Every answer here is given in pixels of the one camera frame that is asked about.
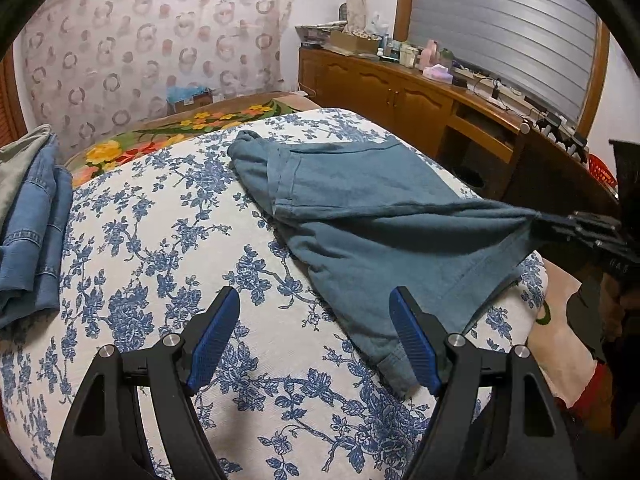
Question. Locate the pink tissue box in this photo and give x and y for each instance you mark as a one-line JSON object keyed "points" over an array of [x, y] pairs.
{"points": [[438, 73]]}

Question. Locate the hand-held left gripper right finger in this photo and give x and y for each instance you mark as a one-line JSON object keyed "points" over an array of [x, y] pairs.
{"points": [[412, 341]]}

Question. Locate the teal pants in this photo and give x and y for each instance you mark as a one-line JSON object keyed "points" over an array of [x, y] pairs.
{"points": [[375, 220]]}

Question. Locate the cardboard box with blue cloth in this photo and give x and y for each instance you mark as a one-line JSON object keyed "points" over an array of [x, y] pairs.
{"points": [[187, 100]]}

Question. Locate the open cardboard box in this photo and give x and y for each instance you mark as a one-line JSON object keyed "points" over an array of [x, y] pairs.
{"points": [[352, 42]]}

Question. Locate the grey-green garment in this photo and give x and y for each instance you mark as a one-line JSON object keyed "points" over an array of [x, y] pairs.
{"points": [[15, 160]]}

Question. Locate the lace curtain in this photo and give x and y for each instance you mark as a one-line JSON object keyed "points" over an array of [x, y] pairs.
{"points": [[356, 10]]}

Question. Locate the circle-patterned curtain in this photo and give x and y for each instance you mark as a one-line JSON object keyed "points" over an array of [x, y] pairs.
{"points": [[125, 35]]}

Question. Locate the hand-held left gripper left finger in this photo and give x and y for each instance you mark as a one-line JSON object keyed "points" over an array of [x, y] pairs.
{"points": [[215, 341]]}

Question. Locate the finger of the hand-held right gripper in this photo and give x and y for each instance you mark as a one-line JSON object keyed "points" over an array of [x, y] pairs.
{"points": [[580, 222], [575, 242]]}

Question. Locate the wooden cabinet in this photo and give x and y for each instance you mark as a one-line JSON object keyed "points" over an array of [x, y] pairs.
{"points": [[380, 90]]}

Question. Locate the blue floral bedspread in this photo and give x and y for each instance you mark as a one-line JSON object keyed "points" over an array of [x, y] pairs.
{"points": [[150, 240]]}

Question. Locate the yellow flower blanket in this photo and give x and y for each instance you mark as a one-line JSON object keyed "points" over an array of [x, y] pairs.
{"points": [[150, 141]]}

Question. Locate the red plastic basket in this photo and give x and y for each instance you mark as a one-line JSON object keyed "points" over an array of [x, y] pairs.
{"points": [[600, 172]]}

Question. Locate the grey window shutter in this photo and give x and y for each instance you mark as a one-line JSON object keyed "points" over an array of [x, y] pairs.
{"points": [[500, 20]]}

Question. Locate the blue denim jeans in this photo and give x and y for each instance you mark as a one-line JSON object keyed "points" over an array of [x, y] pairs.
{"points": [[35, 220]]}

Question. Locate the pink bottle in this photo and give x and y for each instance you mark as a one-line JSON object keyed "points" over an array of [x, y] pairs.
{"points": [[430, 54]]}

